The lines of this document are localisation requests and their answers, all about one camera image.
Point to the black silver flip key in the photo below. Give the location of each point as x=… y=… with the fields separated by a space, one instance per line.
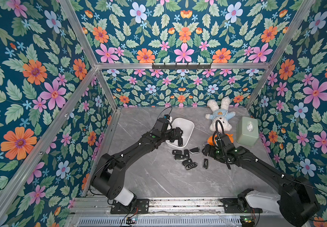
x=195 y=150

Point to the aluminium front rail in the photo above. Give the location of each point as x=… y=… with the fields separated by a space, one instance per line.
x=193 y=205

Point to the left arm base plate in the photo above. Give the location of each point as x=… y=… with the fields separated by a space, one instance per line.
x=141 y=206

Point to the white plush bunny toy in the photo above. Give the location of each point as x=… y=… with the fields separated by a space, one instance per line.
x=220 y=113

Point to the black key with chrome trim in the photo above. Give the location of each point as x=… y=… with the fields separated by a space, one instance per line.
x=191 y=166

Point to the green tissue box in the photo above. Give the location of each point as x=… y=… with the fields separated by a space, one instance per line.
x=247 y=131

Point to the orange plush toy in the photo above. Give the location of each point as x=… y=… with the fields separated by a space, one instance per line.
x=211 y=140

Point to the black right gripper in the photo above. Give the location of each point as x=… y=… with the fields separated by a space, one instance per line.
x=209 y=149

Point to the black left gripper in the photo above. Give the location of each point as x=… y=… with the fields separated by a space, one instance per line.
x=174 y=136

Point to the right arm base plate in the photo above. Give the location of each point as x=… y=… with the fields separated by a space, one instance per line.
x=235 y=205

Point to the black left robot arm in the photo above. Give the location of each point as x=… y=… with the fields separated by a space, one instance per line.
x=109 y=176

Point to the black car key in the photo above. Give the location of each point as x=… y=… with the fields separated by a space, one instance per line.
x=187 y=162
x=205 y=164
x=186 y=154
x=177 y=152
x=179 y=157

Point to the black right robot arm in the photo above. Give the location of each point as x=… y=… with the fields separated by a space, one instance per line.
x=294 y=198

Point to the black wall hook rail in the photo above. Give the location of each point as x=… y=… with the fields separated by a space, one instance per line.
x=181 y=66

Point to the white plastic storage box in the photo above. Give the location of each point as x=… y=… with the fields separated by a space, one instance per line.
x=187 y=127

